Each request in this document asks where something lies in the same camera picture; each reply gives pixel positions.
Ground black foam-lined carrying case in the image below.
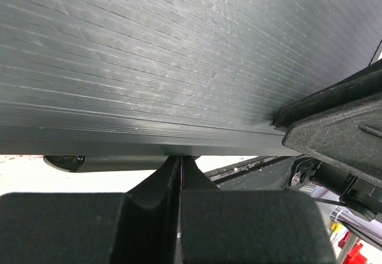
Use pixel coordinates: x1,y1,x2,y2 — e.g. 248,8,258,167
1,0,381,156

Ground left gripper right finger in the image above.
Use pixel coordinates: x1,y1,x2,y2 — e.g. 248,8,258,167
180,156,335,263

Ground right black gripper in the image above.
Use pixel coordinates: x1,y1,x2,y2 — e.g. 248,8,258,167
273,63,381,221

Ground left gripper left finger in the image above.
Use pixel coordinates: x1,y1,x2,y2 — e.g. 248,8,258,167
1,156,181,263

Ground black metal base rail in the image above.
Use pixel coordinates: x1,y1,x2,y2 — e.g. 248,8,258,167
205,156,300,191

